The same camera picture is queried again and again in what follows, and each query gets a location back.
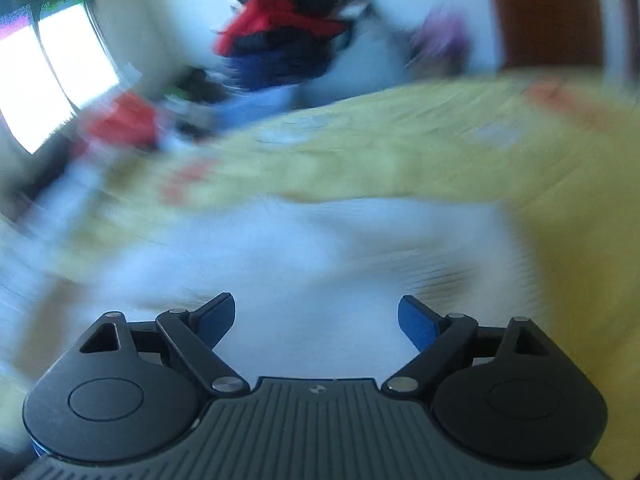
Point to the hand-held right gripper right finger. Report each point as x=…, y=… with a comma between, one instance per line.
x=414, y=322

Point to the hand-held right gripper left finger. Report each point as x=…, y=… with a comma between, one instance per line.
x=221, y=316

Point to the white knit sweater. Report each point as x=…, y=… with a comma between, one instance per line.
x=300, y=260

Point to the pile of dark red clothes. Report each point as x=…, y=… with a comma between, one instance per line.
x=280, y=25

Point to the yellow printed bedsheet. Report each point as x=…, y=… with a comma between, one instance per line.
x=400, y=135

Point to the light blue cloth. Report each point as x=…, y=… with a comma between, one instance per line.
x=260, y=105

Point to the red plastic bag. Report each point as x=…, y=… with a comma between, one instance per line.
x=122, y=122

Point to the pink bag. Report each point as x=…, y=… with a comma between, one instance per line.
x=442, y=37

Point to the bright window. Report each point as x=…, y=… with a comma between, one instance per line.
x=55, y=75

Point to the brown wooden door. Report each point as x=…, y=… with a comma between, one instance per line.
x=545, y=10

